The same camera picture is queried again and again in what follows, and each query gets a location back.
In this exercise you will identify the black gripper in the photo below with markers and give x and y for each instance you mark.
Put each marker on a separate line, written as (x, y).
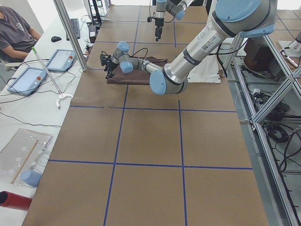
(158, 23)
(109, 63)

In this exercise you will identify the dark brown t-shirt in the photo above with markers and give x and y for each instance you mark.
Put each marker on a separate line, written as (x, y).
(136, 77)

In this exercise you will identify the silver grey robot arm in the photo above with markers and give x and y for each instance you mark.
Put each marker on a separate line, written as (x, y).
(249, 18)
(163, 6)

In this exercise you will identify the far blue teach pendant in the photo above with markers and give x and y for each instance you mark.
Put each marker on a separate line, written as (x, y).
(61, 61)

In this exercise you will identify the blue teach pendant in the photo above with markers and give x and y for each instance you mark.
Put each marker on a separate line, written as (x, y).
(61, 61)
(28, 82)

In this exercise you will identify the black keyboard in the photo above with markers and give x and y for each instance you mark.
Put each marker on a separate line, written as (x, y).
(75, 26)

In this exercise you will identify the black computer mouse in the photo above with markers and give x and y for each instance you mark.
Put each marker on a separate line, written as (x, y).
(56, 38)

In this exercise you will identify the brown paper table cover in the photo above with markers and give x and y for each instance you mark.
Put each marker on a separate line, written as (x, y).
(127, 157)

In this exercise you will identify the near blue teach pendant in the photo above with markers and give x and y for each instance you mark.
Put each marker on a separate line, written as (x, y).
(28, 82)

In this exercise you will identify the seated person grey shirt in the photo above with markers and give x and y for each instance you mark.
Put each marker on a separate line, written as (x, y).
(17, 36)

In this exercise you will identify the clear plastic bag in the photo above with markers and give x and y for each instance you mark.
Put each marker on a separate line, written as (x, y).
(27, 150)

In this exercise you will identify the blue plastic cup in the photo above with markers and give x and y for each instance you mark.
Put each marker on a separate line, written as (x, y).
(31, 178)

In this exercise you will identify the red cylinder tube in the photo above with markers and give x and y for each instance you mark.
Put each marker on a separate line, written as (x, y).
(14, 201)

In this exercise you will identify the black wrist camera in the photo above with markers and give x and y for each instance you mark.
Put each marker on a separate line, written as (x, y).
(104, 58)

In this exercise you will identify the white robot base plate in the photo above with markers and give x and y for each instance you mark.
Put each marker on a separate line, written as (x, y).
(206, 72)

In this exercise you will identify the aluminium frame post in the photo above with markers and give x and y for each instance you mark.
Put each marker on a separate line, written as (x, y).
(70, 32)

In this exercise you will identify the aluminium frame table rail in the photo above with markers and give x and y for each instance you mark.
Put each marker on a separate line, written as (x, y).
(266, 76)

